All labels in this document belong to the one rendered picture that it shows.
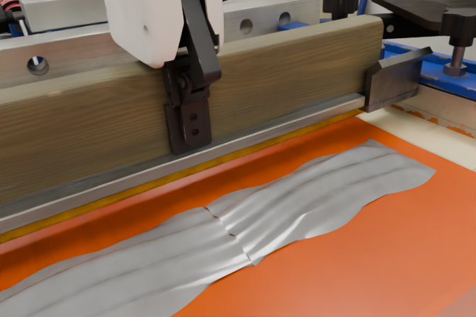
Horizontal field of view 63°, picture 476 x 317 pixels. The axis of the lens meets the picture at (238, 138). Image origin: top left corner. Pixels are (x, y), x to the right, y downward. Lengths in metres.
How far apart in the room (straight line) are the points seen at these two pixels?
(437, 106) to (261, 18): 0.28
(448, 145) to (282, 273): 0.22
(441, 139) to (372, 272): 0.19
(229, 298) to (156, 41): 0.15
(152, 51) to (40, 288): 0.15
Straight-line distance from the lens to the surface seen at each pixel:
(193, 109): 0.27
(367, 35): 0.38
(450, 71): 0.43
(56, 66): 0.49
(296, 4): 0.62
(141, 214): 0.30
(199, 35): 0.23
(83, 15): 0.54
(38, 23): 0.53
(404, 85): 0.42
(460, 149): 0.40
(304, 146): 0.37
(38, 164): 0.27
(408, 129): 0.42
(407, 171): 0.34
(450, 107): 0.42
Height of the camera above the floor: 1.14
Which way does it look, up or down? 28 degrees down
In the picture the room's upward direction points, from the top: 3 degrees counter-clockwise
